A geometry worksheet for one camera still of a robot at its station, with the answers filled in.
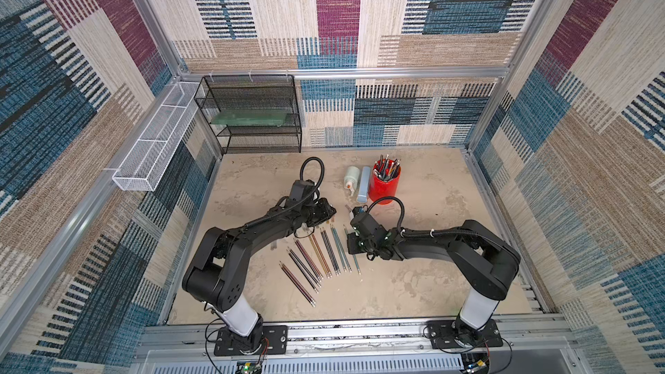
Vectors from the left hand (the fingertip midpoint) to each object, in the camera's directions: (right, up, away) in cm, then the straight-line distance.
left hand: (338, 210), depth 90 cm
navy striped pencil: (-11, -19, -3) cm, 22 cm away
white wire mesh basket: (-69, +14, +1) cm, 71 cm away
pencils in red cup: (+17, +14, +5) cm, 23 cm away
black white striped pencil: (-12, -19, -5) cm, 23 cm away
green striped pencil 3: (+1, -13, +1) cm, 14 cm away
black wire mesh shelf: (-33, +45, +12) cm, 57 cm away
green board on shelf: (-31, +33, +4) cm, 45 cm away
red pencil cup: (+15, +7, +5) cm, 17 cm away
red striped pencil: (-9, -25, -9) cm, 28 cm away
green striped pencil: (+5, -15, -1) cm, 16 cm away
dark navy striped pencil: (-3, -15, +1) cm, 15 cm away
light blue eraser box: (+10, +8, +11) cm, 18 cm away
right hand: (+5, -12, +2) cm, 13 cm away
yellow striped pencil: (-6, -17, -1) cm, 18 cm away
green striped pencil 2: (0, -13, +1) cm, 13 cm away
